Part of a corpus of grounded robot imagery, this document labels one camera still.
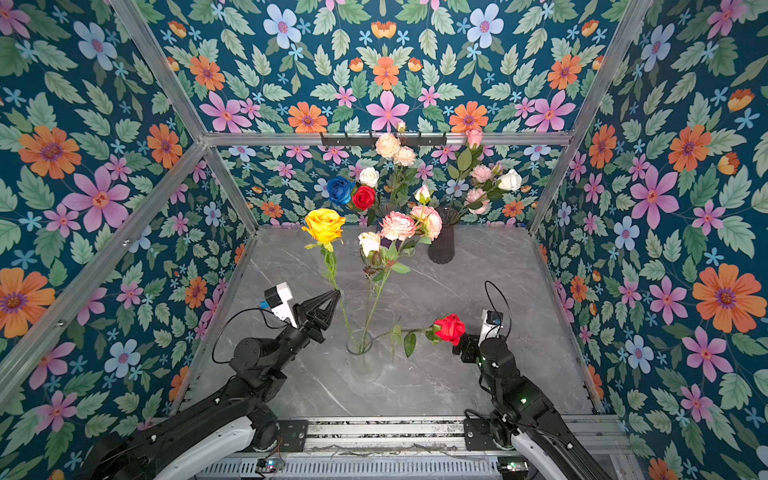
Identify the red artificial rose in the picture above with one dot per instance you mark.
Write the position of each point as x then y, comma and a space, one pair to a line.
364, 197

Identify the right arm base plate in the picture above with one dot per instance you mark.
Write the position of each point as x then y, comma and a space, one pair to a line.
478, 436

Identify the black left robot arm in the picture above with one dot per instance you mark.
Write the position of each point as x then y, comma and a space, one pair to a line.
231, 419

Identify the cream pink peony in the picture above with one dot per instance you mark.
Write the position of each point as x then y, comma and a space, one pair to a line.
401, 161

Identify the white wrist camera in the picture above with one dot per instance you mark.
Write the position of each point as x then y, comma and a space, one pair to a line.
491, 325
277, 301

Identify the pink carnation top flower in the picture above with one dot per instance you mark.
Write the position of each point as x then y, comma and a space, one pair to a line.
403, 231

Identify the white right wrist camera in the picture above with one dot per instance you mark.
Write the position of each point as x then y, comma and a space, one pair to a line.
491, 325

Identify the black wall hook rack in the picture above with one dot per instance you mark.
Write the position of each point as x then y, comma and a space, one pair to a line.
370, 139

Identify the purple blue glass vase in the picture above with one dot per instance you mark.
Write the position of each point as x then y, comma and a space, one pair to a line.
373, 215

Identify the cream peach rose bud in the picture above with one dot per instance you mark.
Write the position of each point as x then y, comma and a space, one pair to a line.
373, 269

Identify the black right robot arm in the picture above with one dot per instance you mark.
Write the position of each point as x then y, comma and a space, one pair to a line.
523, 420

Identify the dark smoky glass vase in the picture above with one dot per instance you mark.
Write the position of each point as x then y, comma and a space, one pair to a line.
442, 248

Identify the aluminium front rail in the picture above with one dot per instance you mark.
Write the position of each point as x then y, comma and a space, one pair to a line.
599, 434

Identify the blue artificial rose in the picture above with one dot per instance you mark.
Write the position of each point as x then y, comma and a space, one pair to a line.
339, 190

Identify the light pink peony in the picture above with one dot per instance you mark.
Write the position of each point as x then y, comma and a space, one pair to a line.
483, 180

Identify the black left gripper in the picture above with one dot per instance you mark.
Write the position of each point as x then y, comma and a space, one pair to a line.
319, 318

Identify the orange artificial flower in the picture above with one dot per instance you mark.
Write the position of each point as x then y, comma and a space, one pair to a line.
325, 226

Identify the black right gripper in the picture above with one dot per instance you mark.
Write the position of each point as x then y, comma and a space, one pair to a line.
471, 347

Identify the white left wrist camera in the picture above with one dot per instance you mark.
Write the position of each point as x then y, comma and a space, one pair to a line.
277, 301

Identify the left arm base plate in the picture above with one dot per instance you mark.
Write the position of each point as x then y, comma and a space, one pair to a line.
287, 436

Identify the small pink rose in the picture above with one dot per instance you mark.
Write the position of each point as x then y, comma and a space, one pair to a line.
466, 161

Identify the clear glass vase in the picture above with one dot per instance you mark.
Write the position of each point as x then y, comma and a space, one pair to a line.
363, 356

